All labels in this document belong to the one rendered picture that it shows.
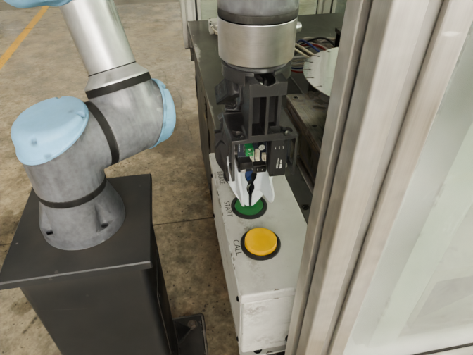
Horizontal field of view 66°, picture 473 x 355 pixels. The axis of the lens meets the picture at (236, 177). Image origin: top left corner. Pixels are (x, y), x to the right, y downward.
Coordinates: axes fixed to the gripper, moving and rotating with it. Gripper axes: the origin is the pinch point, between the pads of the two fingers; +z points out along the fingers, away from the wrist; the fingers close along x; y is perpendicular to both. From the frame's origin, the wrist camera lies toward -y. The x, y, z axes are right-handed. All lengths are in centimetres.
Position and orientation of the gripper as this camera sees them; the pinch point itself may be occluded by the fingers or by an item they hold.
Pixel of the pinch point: (248, 194)
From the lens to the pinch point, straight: 51.2
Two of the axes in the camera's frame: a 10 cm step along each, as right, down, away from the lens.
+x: 9.8, -1.2, 1.4
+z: 0.0, 7.8, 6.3
